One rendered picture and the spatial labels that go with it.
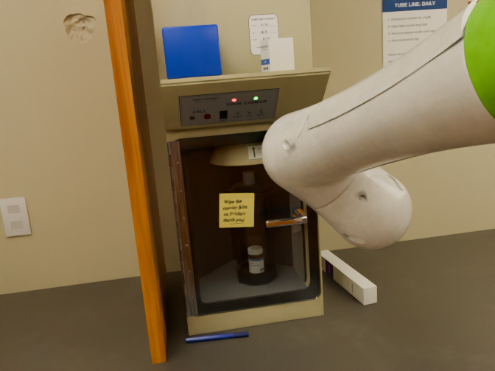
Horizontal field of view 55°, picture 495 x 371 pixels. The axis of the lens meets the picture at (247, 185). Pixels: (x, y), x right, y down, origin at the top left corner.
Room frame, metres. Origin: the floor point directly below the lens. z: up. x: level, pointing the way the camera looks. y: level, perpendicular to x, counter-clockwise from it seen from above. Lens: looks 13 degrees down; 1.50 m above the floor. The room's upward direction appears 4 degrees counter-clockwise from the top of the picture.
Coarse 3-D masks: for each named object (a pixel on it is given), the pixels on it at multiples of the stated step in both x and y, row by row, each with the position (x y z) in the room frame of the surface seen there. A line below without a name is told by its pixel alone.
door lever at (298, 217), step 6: (300, 210) 1.02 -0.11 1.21; (294, 216) 0.97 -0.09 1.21; (300, 216) 0.97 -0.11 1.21; (306, 216) 0.97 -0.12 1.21; (270, 222) 0.96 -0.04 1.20; (276, 222) 0.96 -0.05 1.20; (282, 222) 0.96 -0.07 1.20; (288, 222) 0.96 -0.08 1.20; (294, 222) 0.97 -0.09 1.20; (300, 222) 0.97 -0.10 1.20; (306, 222) 0.97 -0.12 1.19
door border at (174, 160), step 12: (180, 156) 0.98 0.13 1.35; (180, 168) 0.98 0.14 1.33; (180, 180) 0.98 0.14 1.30; (180, 192) 0.98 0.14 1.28; (180, 204) 0.98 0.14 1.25; (180, 216) 0.98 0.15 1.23; (180, 228) 0.98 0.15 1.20; (180, 252) 0.98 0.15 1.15; (192, 276) 0.98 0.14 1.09; (192, 288) 0.98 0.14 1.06; (192, 300) 0.98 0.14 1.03; (192, 312) 0.98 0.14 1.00
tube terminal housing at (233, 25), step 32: (160, 0) 0.99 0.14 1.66; (192, 0) 1.00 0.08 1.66; (224, 0) 1.01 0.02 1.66; (256, 0) 1.02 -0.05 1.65; (288, 0) 1.03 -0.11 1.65; (160, 32) 0.99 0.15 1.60; (224, 32) 1.01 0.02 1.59; (288, 32) 1.03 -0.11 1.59; (160, 64) 0.99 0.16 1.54; (224, 64) 1.01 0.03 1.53; (256, 64) 1.02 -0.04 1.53; (224, 128) 1.01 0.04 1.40; (256, 128) 1.02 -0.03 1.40; (320, 256) 1.04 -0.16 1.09; (192, 320) 0.99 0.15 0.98; (224, 320) 1.00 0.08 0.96; (256, 320) 1.01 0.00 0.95
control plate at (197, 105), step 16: (192, 96) 0.91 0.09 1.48; (208, 96) 0.92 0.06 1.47; (224, 96) 0.92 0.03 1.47; (240, 96) 0.93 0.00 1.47; (272, 96) 0.94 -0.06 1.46; (192, 112) 0.94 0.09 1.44; (208, 112) 0.95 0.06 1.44; (240, 112) 0.96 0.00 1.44; (256, 112) 0.97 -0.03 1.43; (272, 112) 0.98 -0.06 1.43
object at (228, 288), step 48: (192, 144) 0.99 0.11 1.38; (240, 144) 1.00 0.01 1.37; (192, 192) 0.99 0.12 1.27; (240, 192) 1.00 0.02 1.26; (288, 192) 1.01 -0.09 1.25; (192, 240) 0.98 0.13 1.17; (240, 240) 1.00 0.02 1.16; (288, 240) 1.01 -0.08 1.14; (240, 288) 1.00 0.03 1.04; (288, 288) 1.01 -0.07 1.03
